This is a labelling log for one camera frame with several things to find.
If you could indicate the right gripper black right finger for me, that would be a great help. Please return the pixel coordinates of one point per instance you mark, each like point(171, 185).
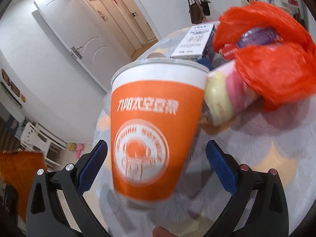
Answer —
point(257, 206)

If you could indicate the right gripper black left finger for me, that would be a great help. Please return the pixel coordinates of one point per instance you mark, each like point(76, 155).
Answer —
point(45, 216)

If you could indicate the red plastic trash bag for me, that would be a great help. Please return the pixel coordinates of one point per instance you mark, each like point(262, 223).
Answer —
point(282, 75)

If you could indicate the orange paper cup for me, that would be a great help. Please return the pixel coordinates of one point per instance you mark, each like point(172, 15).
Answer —
point(155, 108)

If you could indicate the white milk carton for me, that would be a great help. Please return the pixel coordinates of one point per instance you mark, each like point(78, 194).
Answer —
point(197, 43)

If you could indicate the orange fuzzy rug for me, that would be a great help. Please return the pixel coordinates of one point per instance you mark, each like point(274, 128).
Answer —
point(18, 169)

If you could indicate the white shoe rack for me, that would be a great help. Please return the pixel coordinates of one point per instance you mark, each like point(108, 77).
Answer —
point(36, 138)

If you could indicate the patterned round tablecloth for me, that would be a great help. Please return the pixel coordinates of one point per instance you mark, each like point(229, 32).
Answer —
point(283, 139)

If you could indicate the pink yellow can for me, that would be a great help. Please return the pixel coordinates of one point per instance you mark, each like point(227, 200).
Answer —
point(226, 94)

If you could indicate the white open door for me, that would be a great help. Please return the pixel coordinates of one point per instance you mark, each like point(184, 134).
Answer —
point(82, 32)

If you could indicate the purple package in bag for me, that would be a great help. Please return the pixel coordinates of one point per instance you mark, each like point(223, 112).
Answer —
point(257, 36)

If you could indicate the brown hanging handbag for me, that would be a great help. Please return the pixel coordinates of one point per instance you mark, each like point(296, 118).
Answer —
point(196, 12)

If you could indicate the black small hanging bag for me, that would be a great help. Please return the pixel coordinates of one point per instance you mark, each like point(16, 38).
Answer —
point(205, 7)

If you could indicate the wooden inner door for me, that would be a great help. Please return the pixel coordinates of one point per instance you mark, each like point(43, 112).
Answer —
point(136, 20)

